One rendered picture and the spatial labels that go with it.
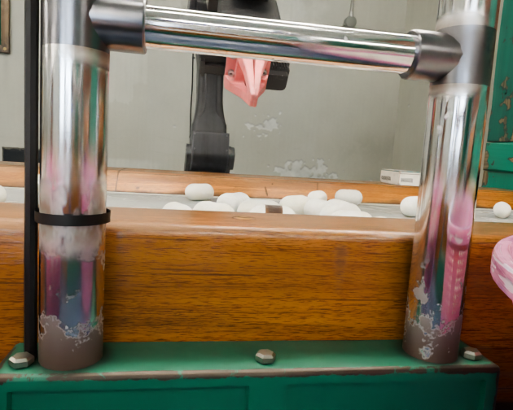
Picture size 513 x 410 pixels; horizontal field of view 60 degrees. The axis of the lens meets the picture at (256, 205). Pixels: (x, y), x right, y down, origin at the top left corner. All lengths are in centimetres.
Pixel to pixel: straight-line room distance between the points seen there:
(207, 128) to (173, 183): 28
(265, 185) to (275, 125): 194
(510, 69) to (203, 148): 52
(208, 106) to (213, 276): 65
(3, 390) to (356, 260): 15
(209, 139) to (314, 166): 179
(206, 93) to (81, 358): 69
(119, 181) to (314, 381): 42
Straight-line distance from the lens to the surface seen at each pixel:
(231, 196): 38
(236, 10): 52
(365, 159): 268
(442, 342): 21
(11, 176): 59
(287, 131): 252
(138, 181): 56
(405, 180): 65
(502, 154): 83
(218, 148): 81
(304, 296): 21
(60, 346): 18
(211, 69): 53
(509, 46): 87
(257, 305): 20
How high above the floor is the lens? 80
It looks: 7 degrees down
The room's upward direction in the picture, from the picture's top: 4 degrees clockwise
